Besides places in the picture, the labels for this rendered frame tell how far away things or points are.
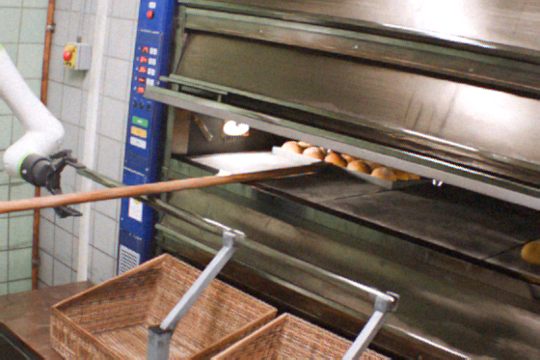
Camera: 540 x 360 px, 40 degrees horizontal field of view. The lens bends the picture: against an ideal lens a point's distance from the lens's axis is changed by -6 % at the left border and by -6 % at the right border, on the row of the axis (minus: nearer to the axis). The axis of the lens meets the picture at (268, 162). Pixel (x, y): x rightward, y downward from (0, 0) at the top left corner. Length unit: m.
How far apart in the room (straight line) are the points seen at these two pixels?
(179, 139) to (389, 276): 0.95
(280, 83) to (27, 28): 1.38
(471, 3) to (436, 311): 0.80
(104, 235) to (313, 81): 1.21
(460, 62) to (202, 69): 0.95
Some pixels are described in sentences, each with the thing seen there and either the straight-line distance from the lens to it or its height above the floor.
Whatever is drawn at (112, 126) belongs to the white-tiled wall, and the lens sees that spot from 2.98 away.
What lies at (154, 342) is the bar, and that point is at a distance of 1.91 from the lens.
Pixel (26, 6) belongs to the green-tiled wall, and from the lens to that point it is 3.32.
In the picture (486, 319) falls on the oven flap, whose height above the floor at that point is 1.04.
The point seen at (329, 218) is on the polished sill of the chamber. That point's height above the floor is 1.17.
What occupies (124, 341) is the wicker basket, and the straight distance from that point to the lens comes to 2.66.
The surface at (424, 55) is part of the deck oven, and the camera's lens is 2.02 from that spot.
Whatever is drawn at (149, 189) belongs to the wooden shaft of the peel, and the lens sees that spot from 2.20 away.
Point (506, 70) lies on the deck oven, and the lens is 1.90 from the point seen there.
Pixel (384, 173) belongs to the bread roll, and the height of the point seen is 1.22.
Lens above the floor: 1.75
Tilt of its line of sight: 12 degrees down
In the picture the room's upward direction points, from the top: 7 degrees clockwise
